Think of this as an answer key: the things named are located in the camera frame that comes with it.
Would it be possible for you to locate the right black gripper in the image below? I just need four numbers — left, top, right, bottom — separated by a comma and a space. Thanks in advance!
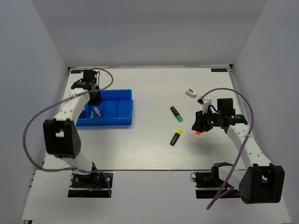
191, 107, 222, 133

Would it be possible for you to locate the yellow cap black highlighter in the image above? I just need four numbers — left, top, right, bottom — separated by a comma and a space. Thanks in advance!
170, 128, 183, 146

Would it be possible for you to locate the green cap black highlighter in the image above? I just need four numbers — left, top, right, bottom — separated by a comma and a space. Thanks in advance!
170, 106, 183, 122

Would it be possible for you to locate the pink correction tape pen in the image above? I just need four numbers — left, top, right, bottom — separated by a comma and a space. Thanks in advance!
93, 107, 101, 117

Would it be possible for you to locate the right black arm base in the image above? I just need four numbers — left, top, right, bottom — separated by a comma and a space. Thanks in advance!
190, 162, 233, 199

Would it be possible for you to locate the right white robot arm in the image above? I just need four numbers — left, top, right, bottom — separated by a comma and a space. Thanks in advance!
191, 97, 285, 204

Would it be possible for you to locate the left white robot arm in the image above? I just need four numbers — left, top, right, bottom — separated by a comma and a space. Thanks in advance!
43, 70, 103, 186

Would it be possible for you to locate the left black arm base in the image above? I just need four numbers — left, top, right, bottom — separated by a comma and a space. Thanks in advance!
68, 172, 114, 198

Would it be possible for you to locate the left black corner label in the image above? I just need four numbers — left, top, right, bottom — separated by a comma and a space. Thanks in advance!
71, 70, 83, 74

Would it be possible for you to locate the black corner label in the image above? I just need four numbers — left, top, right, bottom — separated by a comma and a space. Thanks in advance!
211, 68, 228, 72
71, 70, 83, 74

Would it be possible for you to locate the blue compartment tray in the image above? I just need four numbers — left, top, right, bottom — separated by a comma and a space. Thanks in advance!
76, 89, 133, 126

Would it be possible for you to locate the right black corner label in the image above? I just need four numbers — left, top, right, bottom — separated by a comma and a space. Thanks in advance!
211, 68, 228, 72

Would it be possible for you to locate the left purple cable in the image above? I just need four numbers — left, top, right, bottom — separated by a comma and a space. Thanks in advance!
22, 68, 114, 196

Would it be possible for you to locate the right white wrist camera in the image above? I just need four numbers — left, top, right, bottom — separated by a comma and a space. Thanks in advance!
198, 97, 212, 114

